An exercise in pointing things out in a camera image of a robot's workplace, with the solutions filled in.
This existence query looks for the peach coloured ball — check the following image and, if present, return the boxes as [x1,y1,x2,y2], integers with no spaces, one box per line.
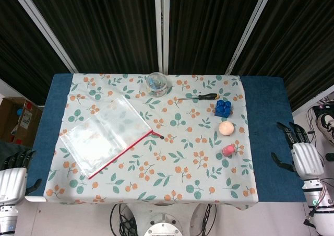
[218,121,235,136]

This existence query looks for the blue toy building block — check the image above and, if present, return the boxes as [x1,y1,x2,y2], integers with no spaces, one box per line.
[214,99,233,119]

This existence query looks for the black cable bundle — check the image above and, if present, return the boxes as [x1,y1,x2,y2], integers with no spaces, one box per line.
[190,203,217,236]
[109,203,138,236]

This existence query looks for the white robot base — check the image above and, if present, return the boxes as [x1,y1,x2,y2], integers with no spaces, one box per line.
[143,212,183,236]

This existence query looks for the floral print tablecloth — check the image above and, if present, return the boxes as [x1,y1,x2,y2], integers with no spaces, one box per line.
[44,73,259,210]

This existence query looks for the black and white sneaker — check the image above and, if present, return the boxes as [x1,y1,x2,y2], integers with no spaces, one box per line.
[316,113,334,146]

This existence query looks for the clear jar of binder clips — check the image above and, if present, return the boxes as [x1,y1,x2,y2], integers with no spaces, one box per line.
[145,72,169,98]

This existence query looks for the white frame post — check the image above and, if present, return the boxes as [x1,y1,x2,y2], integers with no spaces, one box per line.
[6,0,79,74]
[153,0,171,75]
[225,0,278,75]

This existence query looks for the black handle screwdriver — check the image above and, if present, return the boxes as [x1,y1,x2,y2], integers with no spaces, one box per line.
[178,92,221,101]

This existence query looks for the thin black floor cables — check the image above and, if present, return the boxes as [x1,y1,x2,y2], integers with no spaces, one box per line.
[305,97,334,136]

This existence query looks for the black pleated curtain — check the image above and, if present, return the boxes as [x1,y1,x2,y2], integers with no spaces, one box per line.
[0,0,334,111]

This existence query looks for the clear mesh bag red zipper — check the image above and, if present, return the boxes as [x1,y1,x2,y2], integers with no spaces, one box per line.
[59,95,165,181]

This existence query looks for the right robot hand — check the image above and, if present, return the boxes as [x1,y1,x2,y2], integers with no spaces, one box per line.
[270,121,325,181]

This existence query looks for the pink toy doll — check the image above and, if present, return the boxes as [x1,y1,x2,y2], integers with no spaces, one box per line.
[222,144,235,157]

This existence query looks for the blue table cover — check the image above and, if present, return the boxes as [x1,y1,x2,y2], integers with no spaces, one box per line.
[26,73,307,203]

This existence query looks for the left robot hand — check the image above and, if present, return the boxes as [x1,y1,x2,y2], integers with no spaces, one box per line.
[0,149,42,204]

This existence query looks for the brown cardboard box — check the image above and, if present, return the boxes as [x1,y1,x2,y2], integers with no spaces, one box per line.
[0,97,43,146]

